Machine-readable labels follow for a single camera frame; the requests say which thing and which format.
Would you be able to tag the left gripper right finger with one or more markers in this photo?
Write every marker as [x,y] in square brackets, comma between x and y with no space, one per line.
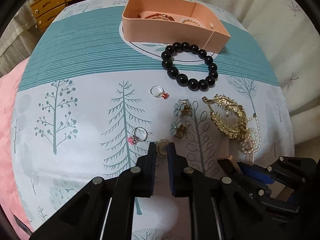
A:
[179,173]

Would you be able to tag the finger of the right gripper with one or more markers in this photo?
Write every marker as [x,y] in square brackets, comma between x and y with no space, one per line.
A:
[230,166]

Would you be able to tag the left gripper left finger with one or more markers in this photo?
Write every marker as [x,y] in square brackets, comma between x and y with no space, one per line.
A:
[146,177]

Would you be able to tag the gold leaf hair comb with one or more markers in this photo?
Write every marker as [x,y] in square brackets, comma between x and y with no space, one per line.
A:
[228,116]

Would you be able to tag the pink jewelry box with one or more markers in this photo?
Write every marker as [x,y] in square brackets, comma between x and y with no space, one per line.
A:
[169,21]

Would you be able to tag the blue flower hair clip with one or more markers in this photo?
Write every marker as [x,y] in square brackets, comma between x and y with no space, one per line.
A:
[183,108]

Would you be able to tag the tree print bed sheet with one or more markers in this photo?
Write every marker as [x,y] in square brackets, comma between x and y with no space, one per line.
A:
[85,89]

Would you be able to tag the pink blanket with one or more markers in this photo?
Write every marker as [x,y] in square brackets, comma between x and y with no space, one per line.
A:
[10,200]

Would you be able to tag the silver ring pink charm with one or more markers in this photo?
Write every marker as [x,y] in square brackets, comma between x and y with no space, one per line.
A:
[139,134]

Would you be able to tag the silver ring red charm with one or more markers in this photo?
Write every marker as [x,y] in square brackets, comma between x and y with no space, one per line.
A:
[158,92]

